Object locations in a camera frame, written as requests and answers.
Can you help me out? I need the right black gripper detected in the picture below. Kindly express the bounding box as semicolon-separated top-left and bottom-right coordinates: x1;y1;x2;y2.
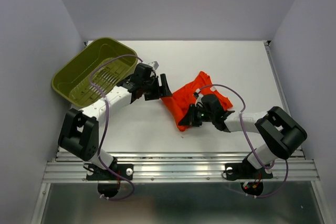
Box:
177;103;214;127

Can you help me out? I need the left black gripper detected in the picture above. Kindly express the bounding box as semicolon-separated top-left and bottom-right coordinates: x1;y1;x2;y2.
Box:
142;73;172;101

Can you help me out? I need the orange t shirt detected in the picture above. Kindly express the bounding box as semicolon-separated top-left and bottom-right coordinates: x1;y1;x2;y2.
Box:
161;71;233;132

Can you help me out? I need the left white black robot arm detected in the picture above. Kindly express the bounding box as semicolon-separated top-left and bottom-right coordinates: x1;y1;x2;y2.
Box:
58;61;172;179

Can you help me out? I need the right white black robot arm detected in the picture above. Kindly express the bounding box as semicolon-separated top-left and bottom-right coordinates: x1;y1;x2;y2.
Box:
178;94;308;181

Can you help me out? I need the olive green plastic basket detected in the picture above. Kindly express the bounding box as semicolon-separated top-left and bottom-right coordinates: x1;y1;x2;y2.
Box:
51;37;138;108

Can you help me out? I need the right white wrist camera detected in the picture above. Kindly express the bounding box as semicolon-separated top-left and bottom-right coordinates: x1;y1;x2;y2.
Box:
194;92;203;104

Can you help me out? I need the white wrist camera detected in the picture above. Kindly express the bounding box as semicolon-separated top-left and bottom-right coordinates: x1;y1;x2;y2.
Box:
194;92;203;104
147;61;159;70

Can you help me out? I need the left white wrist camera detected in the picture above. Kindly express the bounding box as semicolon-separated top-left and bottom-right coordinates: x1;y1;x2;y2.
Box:
147;61;159;70

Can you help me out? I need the aluminium mounting rail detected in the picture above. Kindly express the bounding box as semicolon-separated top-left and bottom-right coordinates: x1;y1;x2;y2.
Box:
43;150;320;184

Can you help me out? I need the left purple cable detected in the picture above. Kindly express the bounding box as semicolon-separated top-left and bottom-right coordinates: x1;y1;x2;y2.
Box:
89;54;144;200

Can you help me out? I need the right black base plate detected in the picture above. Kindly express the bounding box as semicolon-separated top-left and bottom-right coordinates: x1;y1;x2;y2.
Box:
222;163;273;181

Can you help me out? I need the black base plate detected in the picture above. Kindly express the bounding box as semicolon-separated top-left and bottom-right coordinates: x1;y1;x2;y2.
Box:
222;163;273;181
83;163;134;181

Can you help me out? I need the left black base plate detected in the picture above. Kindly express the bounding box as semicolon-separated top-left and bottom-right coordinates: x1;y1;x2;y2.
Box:
83;163;134;181

